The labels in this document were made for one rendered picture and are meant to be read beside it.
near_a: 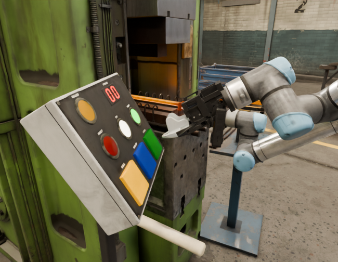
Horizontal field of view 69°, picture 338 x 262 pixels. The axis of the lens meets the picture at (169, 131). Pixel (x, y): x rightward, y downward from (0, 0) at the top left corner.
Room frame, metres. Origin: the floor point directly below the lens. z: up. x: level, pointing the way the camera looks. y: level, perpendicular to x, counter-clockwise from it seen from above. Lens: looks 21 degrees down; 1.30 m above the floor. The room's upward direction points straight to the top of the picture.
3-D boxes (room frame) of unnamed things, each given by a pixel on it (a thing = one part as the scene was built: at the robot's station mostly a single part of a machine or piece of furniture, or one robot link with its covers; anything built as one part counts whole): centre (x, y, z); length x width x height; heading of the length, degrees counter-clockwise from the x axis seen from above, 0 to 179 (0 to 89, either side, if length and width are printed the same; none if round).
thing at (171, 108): (1.20, 0.14, 0.96); 0.42 x 0.20 x 0.09; 58
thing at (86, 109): (0.46, 0.16, 1.16); 0.05 x 0.03 x 0.04; 148
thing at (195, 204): (1.25, 0.12, 0.23); 0.55 x 0.37 x 0.47; 58
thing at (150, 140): (0.65, 0.05, 1.01); 0.07 x 0.05 x 0.07; 173
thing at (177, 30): (1.20, 0.14, 1.32); 0.42 x 0.20 x 0.10; 58
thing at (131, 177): (0.45, 0.08, 1.01); 0.07 x 0.05 x 0.07; 173
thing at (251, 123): (0.93, -0.33, 0.97); 0.11 x 0.08 x 0.09; 58
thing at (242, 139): (0.92, -0.32, 0.88); 0.11 x 0.08 x 0.11; 158
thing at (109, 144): (0.46, 0.12, 1.09); 0.05 x 0.03 x 0.04; 148
